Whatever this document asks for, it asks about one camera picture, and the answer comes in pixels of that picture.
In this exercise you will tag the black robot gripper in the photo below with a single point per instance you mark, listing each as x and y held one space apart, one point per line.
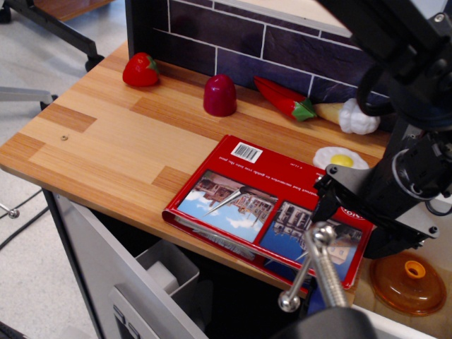
390 194

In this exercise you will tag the red hardcover book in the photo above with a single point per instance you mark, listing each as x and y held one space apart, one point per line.
252 203

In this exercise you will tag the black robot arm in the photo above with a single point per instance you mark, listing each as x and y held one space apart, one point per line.
411 77

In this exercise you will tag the grey open cabinet door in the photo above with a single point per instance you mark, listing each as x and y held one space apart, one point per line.
122 299

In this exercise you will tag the toy fried egg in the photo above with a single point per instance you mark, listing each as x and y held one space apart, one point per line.
338 156

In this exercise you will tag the orange transparent pot lid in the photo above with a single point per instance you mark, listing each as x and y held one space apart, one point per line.
408 284

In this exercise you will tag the white toy garlic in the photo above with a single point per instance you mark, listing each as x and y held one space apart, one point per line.
353 120

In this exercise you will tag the beige toy cone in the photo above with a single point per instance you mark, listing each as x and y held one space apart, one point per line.
329 111

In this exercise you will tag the red toy chili pepper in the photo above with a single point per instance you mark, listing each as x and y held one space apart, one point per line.
290 103

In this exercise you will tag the grey plastic bin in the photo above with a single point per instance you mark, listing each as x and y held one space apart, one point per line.
172 270

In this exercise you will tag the dark red toy dome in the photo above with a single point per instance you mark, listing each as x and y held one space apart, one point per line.
220 97

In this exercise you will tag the red toy strawberry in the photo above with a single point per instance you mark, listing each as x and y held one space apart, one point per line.
141 71

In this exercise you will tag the black chair base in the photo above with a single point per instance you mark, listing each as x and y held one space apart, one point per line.
52 16

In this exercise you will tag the metal clamp screw handle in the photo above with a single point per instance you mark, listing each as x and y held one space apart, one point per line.
319 237

